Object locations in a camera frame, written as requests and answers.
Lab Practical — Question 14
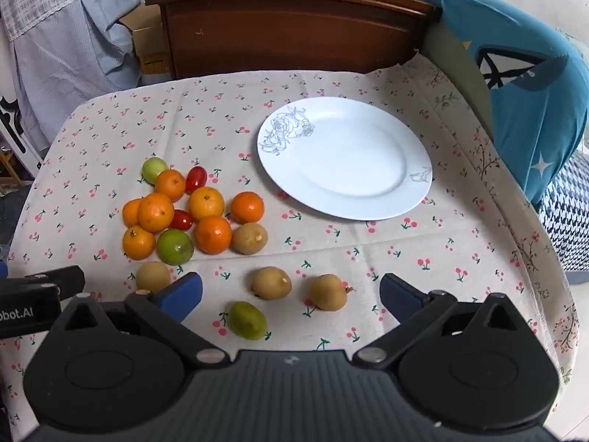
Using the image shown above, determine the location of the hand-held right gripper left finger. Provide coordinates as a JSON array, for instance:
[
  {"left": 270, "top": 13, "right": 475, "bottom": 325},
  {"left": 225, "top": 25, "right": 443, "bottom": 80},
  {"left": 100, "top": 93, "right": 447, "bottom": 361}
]
[{"left": 46, "top": 273, "right": 231, "bottom": 370}]

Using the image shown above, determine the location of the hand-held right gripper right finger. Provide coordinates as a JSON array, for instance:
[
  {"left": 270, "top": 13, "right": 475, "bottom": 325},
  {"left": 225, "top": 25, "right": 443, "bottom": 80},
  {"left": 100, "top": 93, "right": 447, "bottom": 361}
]
[{"left": 352, "top": 273, "right": 549, "bottom": 370}]

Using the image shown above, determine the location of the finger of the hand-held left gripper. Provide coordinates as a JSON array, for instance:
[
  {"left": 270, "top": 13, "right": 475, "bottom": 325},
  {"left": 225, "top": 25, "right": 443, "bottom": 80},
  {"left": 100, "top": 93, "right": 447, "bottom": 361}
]
[{"left": 25, "top": 266, "right": 86, "bottom": 298}]

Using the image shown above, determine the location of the brown longan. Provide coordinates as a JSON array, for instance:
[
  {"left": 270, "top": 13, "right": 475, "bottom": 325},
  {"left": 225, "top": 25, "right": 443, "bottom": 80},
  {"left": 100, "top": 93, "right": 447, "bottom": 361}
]
[
  {"left": 230, "top": 222, "right": 269, "bottom": 255},
  {"left": 250, "top": 266, "right": 293, "bottom": 300},
  {"left": 135, "top": 260, "right": 172, "bottom": 293},
  {"left": 306, "top": 274, "right": 356, "bottom": 311}
]

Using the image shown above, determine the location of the small orange mandarin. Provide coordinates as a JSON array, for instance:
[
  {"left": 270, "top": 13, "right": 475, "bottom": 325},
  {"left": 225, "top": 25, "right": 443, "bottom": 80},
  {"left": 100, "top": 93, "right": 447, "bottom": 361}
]
[
  {"left": 230, "top": 191, "right": 266, "bottom": 225},
  {"left": 122, "top": 198, "right": 144, "bottom": 228},
  {"left": 194, "top": 215, "right": 233, "bottom": 255},
  {"left": 154, "top": 169, "right": 187, "bottom": 202},
  {"left": 188, "top": 186, "right": 226, "bottom": 222},
  {"left": 137, "top": 192, "right": 176, "bottom": 234},
  {"left": 122, "top": 225, "right": 157, "bottom": 261}
]

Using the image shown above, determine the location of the green jujube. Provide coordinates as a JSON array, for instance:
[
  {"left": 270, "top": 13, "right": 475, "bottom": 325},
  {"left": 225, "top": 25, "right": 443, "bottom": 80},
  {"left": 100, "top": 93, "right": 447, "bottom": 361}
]
[
  {"left": 229, "top": 301, "right": 269, "bottom": 340},
  {"left": 141, "top": 157, "right": 169, "bottom": 185},
  {"left": 157, "top": 229, "right": 195, "bottom": 266}
]

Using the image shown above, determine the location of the white plate with grey drawing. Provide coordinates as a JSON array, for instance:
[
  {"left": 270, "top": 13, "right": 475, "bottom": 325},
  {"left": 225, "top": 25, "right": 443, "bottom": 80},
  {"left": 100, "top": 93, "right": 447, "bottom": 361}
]
[{"left": 256, "top": 97, "right": 434, "bottom": 221}]

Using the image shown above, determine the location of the red cherry tomato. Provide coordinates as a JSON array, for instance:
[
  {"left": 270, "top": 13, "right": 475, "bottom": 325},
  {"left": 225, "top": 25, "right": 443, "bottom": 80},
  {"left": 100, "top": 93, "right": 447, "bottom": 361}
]
[
  {"left": 185, "top": 166, "right": 208, "bottom": 194},
  {"left": 169, "top": 209, "right": 194, "bottom": 231}
]

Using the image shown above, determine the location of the cherry print tablecloth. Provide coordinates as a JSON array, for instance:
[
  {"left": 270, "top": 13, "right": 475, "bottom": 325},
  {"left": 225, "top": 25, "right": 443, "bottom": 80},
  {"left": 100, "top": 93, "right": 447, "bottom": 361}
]
[{"left": 0, "top": 68, "right": 535, "bottom": 442}]

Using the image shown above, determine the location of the houndstooth cloth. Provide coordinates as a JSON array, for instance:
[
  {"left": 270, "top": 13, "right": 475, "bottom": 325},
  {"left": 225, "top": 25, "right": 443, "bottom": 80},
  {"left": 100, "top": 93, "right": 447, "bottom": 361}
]
[{"left": 536, "top": 150, "right": 589, "bottom": 272}]

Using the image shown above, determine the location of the light blue checked cloth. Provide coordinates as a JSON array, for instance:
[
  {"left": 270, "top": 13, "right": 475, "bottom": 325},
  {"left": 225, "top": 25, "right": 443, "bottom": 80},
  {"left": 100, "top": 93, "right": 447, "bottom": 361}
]
[{"left": 9, "top": 0, "right": 144, "bottom": 148}]

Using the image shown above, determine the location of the teal printed cushion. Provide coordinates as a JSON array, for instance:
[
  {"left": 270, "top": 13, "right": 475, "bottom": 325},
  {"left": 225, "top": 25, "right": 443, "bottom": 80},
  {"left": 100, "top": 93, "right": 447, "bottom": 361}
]
[{"left": 412, "top": 0, "right": 589, "bottom": 206}]

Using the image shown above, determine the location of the open cardboard box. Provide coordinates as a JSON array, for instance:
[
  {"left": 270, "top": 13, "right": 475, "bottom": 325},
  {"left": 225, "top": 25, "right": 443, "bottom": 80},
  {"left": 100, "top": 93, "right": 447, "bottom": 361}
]
[{"left": 119, "top": 4, "right": 174, "bottom": 75}]

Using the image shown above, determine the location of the brown wooden cabinet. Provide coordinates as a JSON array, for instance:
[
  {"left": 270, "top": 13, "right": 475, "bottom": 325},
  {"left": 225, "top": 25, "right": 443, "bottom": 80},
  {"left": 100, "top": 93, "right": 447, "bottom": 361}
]
[{"left": 144, "top": 0, "right": 443, "bottom": 81}]

